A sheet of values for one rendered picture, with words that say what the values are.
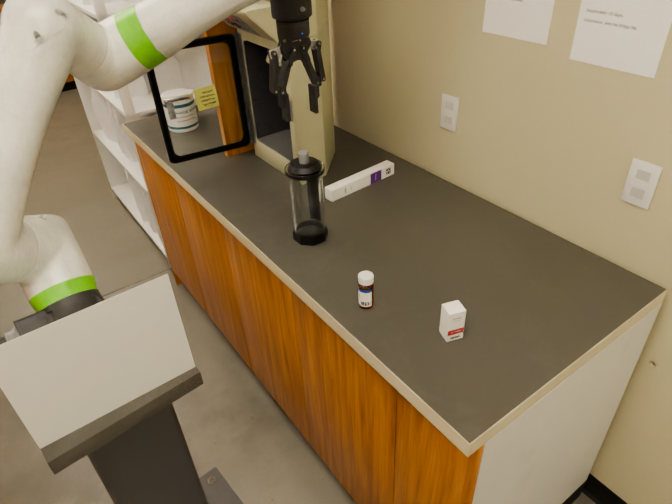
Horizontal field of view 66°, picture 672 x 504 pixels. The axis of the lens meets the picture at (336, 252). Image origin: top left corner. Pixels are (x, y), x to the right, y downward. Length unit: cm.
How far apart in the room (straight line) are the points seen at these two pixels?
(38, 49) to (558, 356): 114
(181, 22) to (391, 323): 77
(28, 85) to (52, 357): 46
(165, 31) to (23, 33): 25
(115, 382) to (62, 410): 10
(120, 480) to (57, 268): 52
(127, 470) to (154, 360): 33
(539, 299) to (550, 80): 57
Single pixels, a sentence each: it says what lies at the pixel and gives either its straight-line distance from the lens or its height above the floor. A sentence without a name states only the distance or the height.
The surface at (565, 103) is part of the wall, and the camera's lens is 151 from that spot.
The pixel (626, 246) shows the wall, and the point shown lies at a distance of 155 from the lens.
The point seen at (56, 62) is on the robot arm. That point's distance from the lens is 104.
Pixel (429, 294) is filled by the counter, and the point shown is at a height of 94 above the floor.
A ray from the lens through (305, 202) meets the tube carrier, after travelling 142.
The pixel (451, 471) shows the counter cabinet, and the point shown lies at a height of 76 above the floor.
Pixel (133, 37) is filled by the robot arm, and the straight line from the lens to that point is 114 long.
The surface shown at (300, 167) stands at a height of 118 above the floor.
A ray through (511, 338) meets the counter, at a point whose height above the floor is 94.
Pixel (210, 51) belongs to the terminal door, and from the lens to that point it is 188.
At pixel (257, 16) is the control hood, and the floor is 149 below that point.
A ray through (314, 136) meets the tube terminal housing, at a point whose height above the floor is 110.
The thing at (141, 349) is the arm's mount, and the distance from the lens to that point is 111.
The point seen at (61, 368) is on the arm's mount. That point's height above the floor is 110.
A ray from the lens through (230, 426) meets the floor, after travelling 227.
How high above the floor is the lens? 179
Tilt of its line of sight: 36 degrees down
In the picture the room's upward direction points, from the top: 3 degrees counter-clockwise
